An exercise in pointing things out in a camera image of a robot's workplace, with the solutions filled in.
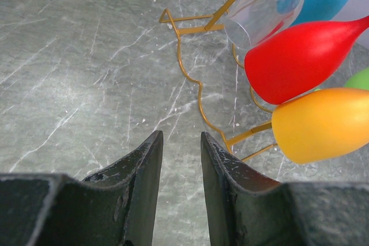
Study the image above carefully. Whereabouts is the orange wine glass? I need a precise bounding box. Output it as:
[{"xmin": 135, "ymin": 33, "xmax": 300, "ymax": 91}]
[{"xmin": 272, "ymin": 88, "xmax": 368, "ymax": 164}]

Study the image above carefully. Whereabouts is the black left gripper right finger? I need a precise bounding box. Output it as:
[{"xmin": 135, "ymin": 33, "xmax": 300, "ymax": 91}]
[{"xmin": 201, "ymin": 132, "xmax": 368, "ymax": 245}]

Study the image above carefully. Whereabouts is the red wine glass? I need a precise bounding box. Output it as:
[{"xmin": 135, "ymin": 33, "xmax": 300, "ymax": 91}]
[{"xmin": 244, "ymin": 17, "xmax": 368, "ymax": 105}]

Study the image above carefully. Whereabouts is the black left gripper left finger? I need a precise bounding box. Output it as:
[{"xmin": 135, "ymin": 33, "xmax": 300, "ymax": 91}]
[{"xmin": 1, "ymin": 131, "xmax": 163, "ymax": 245}]

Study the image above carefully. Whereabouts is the gold wire glass rack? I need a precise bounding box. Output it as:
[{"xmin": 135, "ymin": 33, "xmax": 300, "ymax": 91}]
[{"xmin": 159, "ymin": 0, "xmax": 279, "ymax": 162}]

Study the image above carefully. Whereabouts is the green wine glass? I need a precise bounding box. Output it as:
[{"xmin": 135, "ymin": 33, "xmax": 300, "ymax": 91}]
[{"xmin": 312, "ymin": 67, "xmax": 368, "ymax": 92}]

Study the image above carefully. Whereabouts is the clear wine glass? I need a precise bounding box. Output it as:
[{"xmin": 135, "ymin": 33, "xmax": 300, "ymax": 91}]
[{"xmin": 224, "ymin": 0, "xmax": 304, "ymax": 50}]

